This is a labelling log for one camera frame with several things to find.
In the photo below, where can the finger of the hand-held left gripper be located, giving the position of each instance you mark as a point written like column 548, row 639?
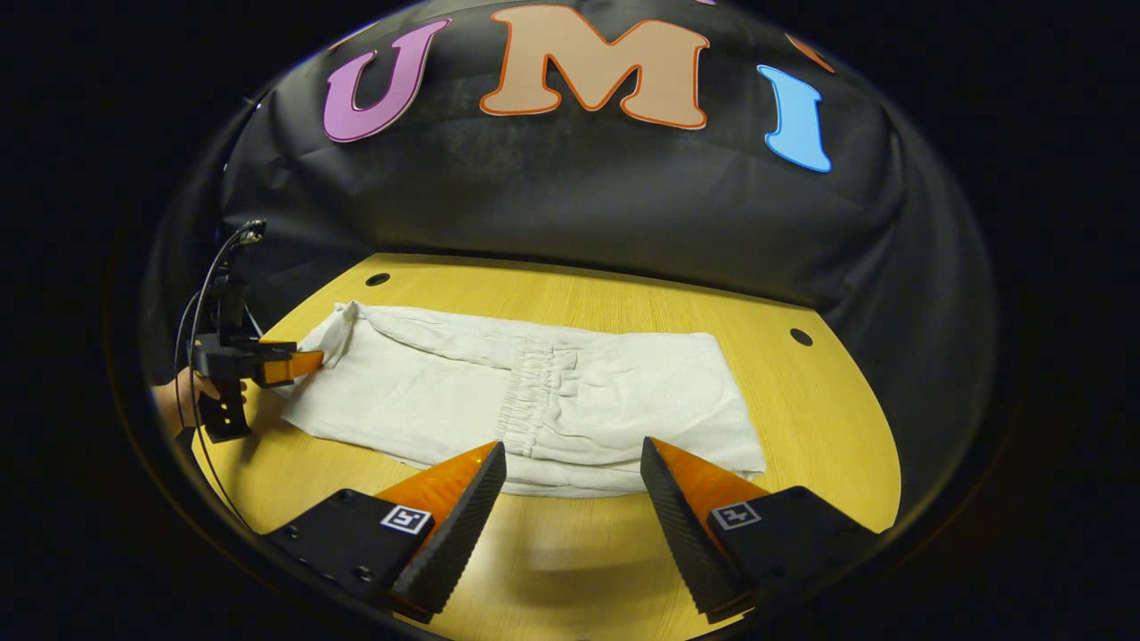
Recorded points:
column 303, row 363

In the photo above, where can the black backdrop cloth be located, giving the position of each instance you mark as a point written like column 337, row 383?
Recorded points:
column 579, row 196

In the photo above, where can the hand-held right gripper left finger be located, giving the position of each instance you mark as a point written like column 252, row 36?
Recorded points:
column 454, row 543

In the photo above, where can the white jeans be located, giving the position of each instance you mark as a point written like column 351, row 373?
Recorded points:
column 534, row 401

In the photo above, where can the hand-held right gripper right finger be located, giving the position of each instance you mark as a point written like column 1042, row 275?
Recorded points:
column 686, row 543

